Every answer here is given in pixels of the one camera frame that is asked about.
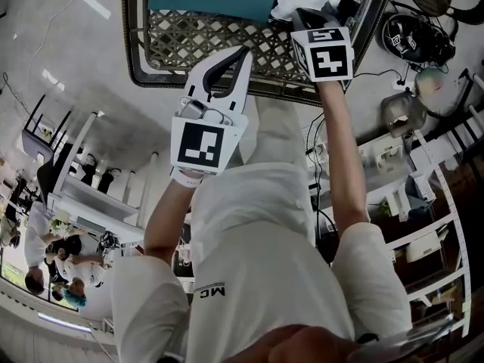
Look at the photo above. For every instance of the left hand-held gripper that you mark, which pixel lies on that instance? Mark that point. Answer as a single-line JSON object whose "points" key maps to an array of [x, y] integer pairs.
{"points": [[198, 146]]}

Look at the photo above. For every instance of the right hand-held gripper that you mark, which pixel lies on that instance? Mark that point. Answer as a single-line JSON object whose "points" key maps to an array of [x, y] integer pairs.
{"points": [[329, 61]]}

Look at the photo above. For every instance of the person's right forearm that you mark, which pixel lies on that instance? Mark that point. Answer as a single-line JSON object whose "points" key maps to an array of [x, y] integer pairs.
{"points": [[342, 157]]}

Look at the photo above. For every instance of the person's left forearm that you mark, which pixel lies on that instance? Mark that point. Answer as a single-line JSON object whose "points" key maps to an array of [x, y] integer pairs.
{"points": [[170, 218]]}

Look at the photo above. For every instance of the dark wicker basket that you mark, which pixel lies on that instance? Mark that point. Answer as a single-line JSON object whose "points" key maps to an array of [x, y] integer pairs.
{"points": [[170, 40]]}

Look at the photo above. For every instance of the person's beige trousers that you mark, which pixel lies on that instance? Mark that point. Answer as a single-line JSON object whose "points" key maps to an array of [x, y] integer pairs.
{"points": [[278, 134]]}

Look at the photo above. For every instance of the black headset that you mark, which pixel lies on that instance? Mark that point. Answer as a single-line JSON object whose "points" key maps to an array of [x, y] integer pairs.
{"points": [[412, 38]]}

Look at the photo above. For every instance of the grey-brown plastic container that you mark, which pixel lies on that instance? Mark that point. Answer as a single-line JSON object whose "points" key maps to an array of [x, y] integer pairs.
{"points": [[402, 113]]}

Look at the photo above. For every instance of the pale round device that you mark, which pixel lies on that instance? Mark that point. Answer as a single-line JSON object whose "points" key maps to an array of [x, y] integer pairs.
{"points": [[431, 81]]}

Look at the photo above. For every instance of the white wrist band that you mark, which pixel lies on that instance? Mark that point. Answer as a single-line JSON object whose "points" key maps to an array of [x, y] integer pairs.
{"points": [[189, 180]]}

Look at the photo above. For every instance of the white table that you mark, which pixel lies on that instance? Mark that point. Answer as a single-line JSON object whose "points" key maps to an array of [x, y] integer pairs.
{"points": [[98, 199]]}

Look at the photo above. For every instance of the grey chair black legs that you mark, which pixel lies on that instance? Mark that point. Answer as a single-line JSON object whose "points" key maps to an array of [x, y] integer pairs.
{"points": [[36, 142]]}

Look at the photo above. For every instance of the person's white shirt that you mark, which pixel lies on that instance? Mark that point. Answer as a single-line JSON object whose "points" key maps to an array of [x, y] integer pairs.
{"points": [[264, 278]]}

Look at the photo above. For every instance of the white shelf rack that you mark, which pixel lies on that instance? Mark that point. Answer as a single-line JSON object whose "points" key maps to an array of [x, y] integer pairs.
{"points": [[460, 248]]}

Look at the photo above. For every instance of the person's head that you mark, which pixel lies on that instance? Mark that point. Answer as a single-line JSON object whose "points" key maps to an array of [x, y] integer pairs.
{"points": [[287, 346]]}

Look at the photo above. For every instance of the long ceiling light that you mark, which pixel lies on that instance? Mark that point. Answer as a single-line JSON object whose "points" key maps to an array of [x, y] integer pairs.
{"points": [[64, 321]]}

